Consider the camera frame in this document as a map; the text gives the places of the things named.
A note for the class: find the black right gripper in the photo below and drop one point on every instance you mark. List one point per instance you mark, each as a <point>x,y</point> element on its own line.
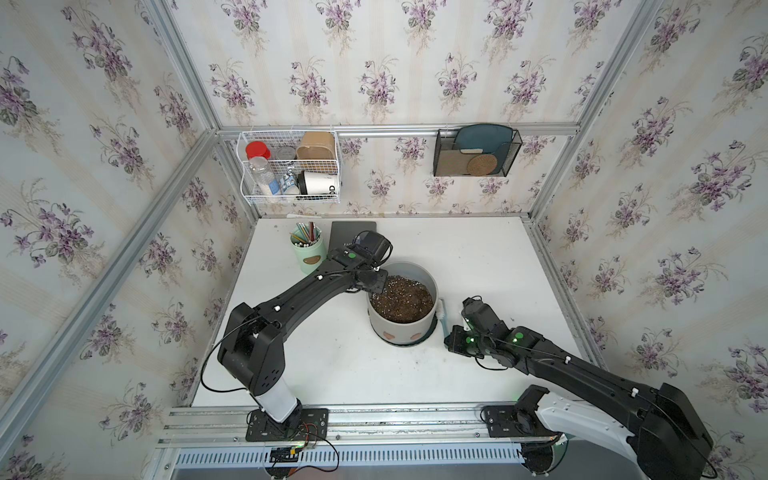
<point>453,344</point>

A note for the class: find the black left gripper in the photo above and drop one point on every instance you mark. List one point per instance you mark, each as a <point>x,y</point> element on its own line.
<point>380,289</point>

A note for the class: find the light teal scrub brush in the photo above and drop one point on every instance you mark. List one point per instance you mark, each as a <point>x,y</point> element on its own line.
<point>442,317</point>

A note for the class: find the grey ceramic pot with soil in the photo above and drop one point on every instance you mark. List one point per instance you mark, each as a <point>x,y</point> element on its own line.
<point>404,314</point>

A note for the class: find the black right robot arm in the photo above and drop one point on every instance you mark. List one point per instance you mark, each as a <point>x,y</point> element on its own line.
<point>656,428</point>

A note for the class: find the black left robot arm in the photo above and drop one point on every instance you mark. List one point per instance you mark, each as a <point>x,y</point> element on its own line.
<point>369,249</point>

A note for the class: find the dark grey book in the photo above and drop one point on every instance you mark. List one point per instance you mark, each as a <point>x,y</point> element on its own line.
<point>343,232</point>

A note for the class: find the mint green pencil cup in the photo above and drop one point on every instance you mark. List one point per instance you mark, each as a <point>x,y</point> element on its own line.
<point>309,246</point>

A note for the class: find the white cup black rim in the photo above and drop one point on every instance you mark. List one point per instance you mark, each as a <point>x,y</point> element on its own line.
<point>318,184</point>

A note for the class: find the clear plastic bottle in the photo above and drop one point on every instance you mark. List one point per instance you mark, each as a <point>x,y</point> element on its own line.
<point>264,176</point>

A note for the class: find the red lidded jar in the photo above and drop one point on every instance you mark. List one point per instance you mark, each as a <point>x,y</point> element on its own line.
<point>257,149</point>

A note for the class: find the teal plate in organizer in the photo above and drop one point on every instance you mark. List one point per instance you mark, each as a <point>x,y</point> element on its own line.
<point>490,139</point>

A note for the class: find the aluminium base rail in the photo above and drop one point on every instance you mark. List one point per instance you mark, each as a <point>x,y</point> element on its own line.
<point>351,436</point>

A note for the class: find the white wire wall basket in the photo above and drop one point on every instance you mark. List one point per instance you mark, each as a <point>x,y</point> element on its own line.
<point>285,165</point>

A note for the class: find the black mesh wall organizer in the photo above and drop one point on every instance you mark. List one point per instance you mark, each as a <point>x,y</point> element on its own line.
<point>451,162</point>

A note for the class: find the small circuit board with wires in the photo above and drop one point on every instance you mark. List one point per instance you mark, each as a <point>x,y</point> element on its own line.
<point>285,455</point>

